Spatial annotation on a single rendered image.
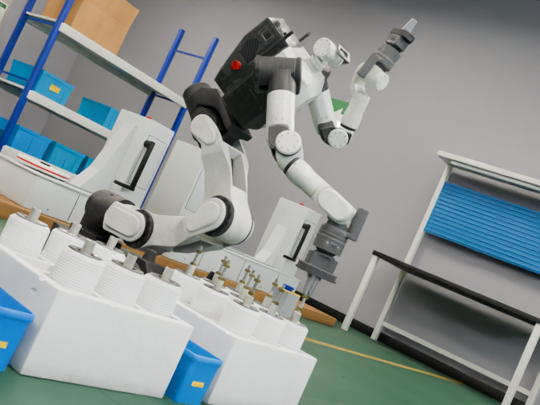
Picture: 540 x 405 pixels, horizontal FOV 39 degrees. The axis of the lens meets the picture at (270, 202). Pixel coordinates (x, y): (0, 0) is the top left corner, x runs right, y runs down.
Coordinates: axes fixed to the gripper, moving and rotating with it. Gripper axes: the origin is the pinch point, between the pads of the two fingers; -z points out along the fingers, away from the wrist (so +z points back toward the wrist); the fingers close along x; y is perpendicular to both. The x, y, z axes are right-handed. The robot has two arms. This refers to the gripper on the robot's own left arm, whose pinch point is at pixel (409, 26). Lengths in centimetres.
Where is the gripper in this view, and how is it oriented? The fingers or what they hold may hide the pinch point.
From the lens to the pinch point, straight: 292.5
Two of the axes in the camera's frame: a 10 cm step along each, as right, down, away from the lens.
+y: -7.2, -5.2, -4.6
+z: -6.1, 7.9, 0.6
